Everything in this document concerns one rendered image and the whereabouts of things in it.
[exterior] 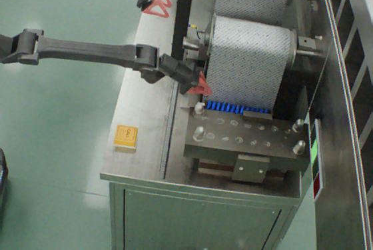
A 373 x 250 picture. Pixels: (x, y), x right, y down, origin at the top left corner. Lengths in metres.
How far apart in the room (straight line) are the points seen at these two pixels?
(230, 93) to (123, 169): 0.42
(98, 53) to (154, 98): 0.40
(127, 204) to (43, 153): 1.19
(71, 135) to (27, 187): 0.44
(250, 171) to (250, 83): 0.28
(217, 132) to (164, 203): 0.31
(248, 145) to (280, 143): 0.11
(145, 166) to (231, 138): 0.29
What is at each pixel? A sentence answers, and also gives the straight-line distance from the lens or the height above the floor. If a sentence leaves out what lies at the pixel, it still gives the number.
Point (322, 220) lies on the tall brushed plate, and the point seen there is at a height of 1.20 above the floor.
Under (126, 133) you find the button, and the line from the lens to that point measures 1.77.
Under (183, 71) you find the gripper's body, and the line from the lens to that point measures 1.66.
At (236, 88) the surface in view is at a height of 1.10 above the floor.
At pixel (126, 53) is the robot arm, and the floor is 1.22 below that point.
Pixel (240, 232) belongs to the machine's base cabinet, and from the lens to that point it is 1.91.
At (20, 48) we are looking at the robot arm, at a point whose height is 1.25.
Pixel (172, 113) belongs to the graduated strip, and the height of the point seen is 0.90.
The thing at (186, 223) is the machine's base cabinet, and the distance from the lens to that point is 1.87.
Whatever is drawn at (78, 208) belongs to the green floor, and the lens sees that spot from 2.69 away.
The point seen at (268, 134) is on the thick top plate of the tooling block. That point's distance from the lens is 1.70.
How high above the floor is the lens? 2.25
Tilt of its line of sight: 46 degrees down
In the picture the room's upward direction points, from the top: 9 degrees clockwise
